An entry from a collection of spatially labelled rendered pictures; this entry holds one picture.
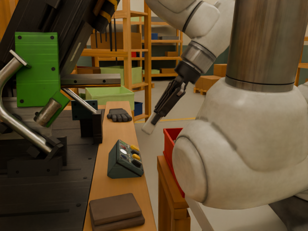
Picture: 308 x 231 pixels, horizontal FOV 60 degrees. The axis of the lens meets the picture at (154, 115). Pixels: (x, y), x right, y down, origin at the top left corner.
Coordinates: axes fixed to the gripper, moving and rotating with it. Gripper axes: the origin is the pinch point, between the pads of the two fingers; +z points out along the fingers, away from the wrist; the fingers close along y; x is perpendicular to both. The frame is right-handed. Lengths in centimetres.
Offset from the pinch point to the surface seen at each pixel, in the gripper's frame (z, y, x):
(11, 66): 7.5, -0.7, 40.6
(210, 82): -72, 552, -213
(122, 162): 10.7, -12.8, 3.8
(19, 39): 1.3, 4.8, 43.9
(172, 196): 14.1, -7.1, -16.5
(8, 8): 3, 79, 76
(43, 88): 8.7, 1.2, 31.3
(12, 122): 19.3, -4.5, 32.5
